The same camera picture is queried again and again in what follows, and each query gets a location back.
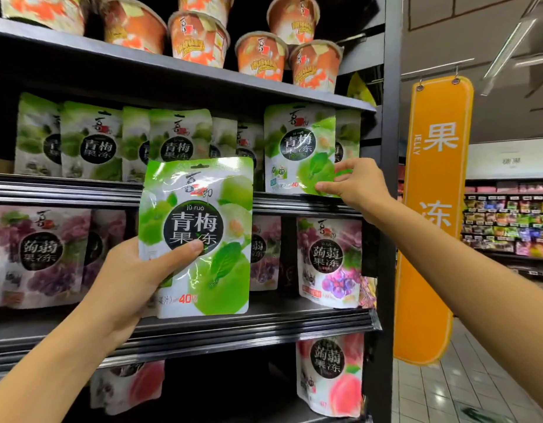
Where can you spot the green floor sticker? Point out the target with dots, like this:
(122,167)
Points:
(483,414)

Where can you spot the person's right hand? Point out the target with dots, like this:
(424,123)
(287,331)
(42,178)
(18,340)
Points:
(364,189)

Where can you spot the green jelly bag black label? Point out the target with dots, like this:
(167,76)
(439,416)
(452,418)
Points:
(196,259)
(298,145)

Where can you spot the yellow green pack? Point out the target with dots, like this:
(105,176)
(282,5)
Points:
(359,90)

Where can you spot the white header board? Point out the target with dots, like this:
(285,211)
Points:
(509,160)

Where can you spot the row of green plum pouches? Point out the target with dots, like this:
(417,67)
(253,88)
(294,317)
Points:
(90,140)

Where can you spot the row of orange jelly tubs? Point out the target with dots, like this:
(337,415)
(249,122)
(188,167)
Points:
(196,37)

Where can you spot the person's left forearm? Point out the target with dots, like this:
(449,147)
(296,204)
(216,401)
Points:
(46,374)

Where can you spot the person's left hand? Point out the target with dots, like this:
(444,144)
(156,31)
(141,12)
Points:
(121,286)

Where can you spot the tan cardboard tray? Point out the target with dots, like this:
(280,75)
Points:
(0,166)

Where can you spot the person's right forearm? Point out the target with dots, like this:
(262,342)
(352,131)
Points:
(474,277)

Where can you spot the ceiling light strip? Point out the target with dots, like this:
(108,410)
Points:
(509,48)
(533,60)

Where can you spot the row of purple jelly packs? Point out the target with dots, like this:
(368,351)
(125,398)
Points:
(38,255)

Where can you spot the orange hanging sign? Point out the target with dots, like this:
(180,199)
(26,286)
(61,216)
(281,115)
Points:
(434,215)

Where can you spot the black low shelf rack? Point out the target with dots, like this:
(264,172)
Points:
(298,202)

